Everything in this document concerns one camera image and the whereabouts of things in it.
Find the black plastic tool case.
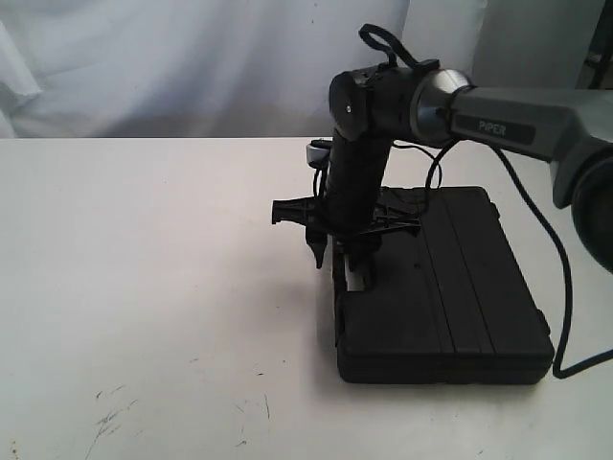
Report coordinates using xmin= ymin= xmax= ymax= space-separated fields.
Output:
xmin=331 ymin=186 xmax=554 ymax=384

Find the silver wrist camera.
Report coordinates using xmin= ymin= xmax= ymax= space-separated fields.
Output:
xmin=306 ymin=139 xmax=332 ymax=170

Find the white backdrop curtain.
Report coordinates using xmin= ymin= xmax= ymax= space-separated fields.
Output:
xmin=1 ymin=1 xmax=592 ymax=138

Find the black cable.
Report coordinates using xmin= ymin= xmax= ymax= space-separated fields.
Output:
xmin=358 ymin=23 xmax=613 ymax=380

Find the black metal stand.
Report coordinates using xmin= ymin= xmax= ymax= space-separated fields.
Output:
xmin=582 ymin=0 xmax=612 ymax=89

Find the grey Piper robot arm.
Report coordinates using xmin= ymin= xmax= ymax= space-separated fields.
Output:
xmin=271 ymin=67 xmax=612 ymax=268

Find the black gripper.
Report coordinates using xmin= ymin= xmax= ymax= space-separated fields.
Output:
xmin=271 ymin=131 xmax=420 ymax=278

